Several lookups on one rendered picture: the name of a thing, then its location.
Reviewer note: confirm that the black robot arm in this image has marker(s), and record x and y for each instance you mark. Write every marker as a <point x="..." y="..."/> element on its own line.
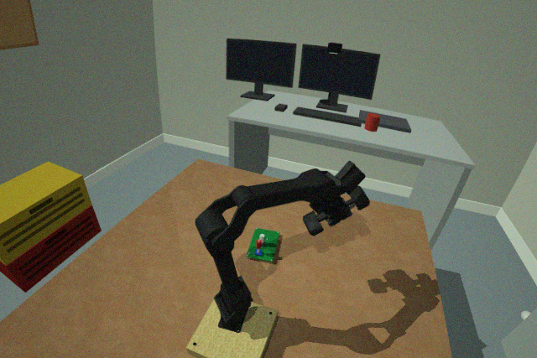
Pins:
<point x="322" y="189"/>

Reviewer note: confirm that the green circuit board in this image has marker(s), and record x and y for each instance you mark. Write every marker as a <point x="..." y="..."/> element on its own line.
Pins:
<point x="263" y="244"/>

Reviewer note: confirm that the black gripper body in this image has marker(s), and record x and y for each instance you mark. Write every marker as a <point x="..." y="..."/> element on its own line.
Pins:
<point x="312" y="221"/>

